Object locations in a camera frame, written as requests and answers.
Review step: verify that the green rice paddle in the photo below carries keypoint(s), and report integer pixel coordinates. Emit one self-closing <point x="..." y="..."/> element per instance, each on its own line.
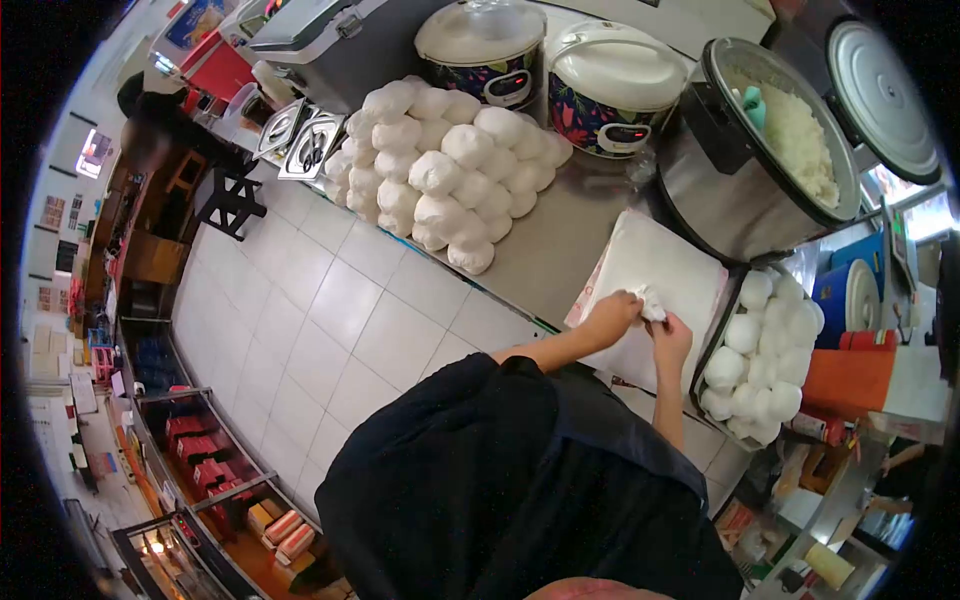
<point x="754" y="106"/>

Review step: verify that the small heap of white bundles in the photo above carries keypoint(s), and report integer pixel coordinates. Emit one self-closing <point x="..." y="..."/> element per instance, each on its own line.
<point x="757" y="360"/>

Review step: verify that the small white wrapper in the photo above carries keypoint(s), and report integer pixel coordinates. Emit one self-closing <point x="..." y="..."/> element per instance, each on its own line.
<point x="651" y="304"/>

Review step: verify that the person's body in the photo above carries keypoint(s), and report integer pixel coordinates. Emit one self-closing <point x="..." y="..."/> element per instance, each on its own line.
<point x="517" y="495"/>

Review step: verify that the stack of white paper sheets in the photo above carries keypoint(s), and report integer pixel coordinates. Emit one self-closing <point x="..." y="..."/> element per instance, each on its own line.
<point x="660" y="262"/>

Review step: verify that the steel lidded food pan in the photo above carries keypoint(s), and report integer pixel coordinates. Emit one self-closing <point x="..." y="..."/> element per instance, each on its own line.
<point x="311" y="148"/>
<point x="276" y="129"/>

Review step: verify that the round steel cooker lid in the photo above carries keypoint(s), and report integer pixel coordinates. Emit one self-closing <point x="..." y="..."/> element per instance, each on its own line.
<point x="881" y="97"/>

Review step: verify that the large steel rice cooker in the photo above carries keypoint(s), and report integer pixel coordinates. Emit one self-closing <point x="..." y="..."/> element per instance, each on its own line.
<point x="720" y="187"/>

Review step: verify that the floral rice cooker glass lid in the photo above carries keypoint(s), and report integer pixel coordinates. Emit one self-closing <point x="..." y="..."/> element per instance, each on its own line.
<point x="480" y="52"/>

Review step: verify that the person's right fingers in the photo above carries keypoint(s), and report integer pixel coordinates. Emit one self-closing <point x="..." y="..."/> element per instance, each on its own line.
<point x="657" y="324"/>

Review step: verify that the glass display counter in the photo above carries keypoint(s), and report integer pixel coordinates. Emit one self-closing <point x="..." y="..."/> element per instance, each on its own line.
<point x="202" y="465"/>

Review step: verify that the red cooler box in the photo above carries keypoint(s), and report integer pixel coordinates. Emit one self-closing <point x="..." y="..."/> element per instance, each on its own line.
<point x="217" y="67"/>

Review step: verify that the person's right hand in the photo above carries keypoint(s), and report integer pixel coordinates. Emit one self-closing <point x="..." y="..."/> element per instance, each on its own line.
<point x="670" y="345"/>

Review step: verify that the person's left fingers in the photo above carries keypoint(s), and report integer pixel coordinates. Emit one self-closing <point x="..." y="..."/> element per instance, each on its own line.
<point x="634" y="304"/>

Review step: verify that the brown cardboard box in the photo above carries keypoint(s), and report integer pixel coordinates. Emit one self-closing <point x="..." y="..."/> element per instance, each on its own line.
<point x="154" y="257"/>

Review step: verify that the cooked white rice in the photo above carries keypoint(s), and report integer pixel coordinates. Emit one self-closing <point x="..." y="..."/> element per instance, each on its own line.
<point x="802" y="142"/>

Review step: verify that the floral rice cooker white lid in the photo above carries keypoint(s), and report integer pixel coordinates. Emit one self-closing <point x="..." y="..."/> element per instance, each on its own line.
<point x="611" y="82"/>

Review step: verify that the steel tray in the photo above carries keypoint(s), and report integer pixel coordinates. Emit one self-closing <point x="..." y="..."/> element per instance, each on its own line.
<point x="697" y="375"/>

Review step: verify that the black stool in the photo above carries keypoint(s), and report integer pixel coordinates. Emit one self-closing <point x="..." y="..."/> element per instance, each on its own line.
<point x="225" y="201"/>

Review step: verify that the blue and white drum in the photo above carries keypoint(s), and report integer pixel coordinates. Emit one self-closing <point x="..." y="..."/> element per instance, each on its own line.
<point x="844" y="304"/>

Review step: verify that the person's left hand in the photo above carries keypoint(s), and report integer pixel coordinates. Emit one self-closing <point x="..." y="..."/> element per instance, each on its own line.
<point x="606" y="321"/>

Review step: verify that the large pile of white bundles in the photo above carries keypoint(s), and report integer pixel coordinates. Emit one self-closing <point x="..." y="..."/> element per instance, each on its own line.
<point x="442" y="172"/>

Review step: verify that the orange and white box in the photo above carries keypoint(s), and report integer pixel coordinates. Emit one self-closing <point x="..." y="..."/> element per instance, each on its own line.
<point x="862" y="382"/>

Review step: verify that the grey cooler box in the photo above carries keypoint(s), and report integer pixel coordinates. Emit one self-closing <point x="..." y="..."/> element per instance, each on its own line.
<point x="352" y="52"/>

